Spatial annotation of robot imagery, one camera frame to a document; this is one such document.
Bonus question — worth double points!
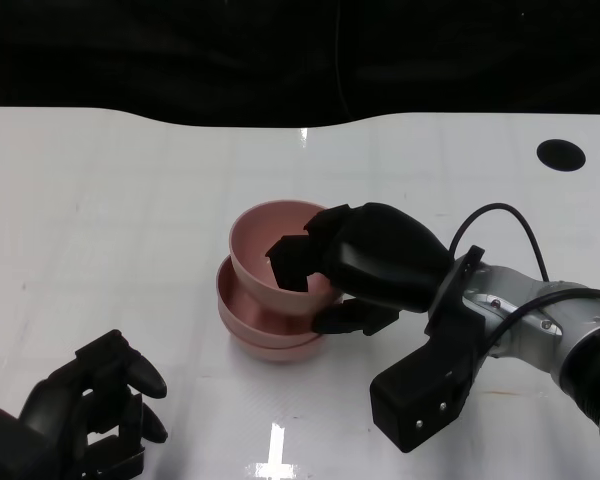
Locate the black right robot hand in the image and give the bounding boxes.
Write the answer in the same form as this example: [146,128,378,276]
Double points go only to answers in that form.
[264,202,456,337]

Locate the black backdrop curtain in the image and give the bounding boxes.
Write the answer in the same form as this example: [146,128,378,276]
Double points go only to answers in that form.
[0,0,600,129]

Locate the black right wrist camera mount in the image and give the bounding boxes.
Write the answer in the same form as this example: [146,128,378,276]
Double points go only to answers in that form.
[369,245,486,455]

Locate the pink plastic bowl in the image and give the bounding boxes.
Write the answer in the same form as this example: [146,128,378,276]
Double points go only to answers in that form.
[228,199,346,316]
[214,254,331,347]
[219,319,327,363]

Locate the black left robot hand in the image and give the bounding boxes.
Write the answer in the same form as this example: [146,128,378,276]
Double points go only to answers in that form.
[0,329,170,480]

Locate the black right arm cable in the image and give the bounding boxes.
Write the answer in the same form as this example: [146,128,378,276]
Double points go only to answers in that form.
[449,202,600,351]

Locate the black round table grommet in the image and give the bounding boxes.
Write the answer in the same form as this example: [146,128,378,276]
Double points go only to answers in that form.
[536,139,587,173]

